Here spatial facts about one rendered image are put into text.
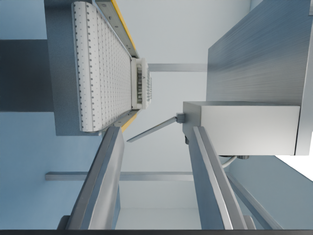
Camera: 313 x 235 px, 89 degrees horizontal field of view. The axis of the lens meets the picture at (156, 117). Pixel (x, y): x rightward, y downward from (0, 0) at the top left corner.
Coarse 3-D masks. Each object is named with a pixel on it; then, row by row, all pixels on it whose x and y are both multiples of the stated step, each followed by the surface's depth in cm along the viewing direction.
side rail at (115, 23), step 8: (96, 0) 31; (104, 0) 31; (104, 8) 33; (112, 8) 33; (112, 16) 36; (112, 24) 40; (120, 24) 40; (120, 32) 46; (128, 40) 52; (128, 48) 62; (136, 56) 75
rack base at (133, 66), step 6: (132, 60) 75; (132, 66) 75; (138, 66) 86; (132, 72) 76; (132, 78) 76; (132, 84) 76; (132, 90) 77; (132, 96) 77; (132, 102) 78; (138, 102) 86; (132, 108) 78
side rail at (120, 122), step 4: (132, 112) 70; (136, 112) 70; (124, 116) 58; (128, 116) 58; (132, 116) 58; (120, 120) 48; (124, 120) 48; (112, 124) 42; (116, 124) 42; (120, 124) 42; (104, 132) 34
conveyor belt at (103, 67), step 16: (80, 16) 31; (96, 16) 33; (80, 32) 31; (96, 32) 33; (112, 32) 44; (80, 48) 32; (96, 48) 33; (112, 48) 44; (80, 64) 32; (96, 64) 33; (112, 64) 44; (128, 64) 69; (80, 80) 33; (96, 80) 34; (112, 80) 44; (128, 80) 69; (80, 96) 33; (96, 96) 34; (112, 96) 44; (128, 96) 69; (80, 112) 34; (96, 112) 34; (112, 112) 44; (128, 112) 69; (80, 128) 35; (96, 128) 35
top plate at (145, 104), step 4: (144, 60) 75; (144, 64) 75; (144, 68) 75; (144, 72) 76; (144, 76) 76; (144, 80) 76; (144, 84) 76; (144, 88) 77; (144, 92) 77; (144, 96) 77; (144, 100) 77; (144, 104) 78; (148, 104) 99; (144, 108) 78
